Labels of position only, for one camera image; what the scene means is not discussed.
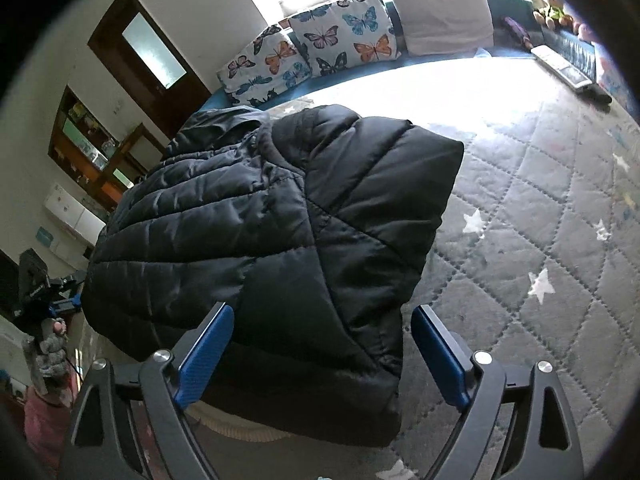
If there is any plain beige pillow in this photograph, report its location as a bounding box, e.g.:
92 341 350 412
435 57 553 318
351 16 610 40
390 0 496 56

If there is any butterfly print pillow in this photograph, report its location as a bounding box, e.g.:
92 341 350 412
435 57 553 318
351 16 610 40
290 0 401 78
217 25 313 108

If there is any white flat device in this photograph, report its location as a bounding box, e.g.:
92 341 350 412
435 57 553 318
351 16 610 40
530 45 594 92

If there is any person's left forearm grey sleeve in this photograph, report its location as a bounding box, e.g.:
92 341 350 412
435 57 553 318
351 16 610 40
22 320 73 396

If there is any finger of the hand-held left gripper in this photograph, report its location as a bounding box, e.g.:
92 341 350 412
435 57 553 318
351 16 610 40
47 271 87 313

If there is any black puffer jacket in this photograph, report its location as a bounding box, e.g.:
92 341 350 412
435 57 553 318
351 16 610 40
82 104 465 448

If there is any green plush toy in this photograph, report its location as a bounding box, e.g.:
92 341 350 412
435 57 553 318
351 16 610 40
542 0 568 30

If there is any white appliance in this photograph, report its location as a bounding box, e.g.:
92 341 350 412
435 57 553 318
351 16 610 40
44 184 108 251

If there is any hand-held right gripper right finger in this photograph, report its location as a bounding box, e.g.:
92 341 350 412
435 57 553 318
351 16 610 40
412 305 586 480

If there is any wooden shelf cabinet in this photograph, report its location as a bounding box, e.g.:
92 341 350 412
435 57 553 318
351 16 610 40
47 85 166 211

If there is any purple umbrella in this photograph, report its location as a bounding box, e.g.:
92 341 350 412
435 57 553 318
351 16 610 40
502 16 533 51

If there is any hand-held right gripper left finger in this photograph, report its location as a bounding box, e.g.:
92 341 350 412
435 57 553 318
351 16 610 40
59 302 235 480

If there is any dark wooden door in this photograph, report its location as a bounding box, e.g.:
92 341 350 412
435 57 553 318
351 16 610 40
87 0 211 123

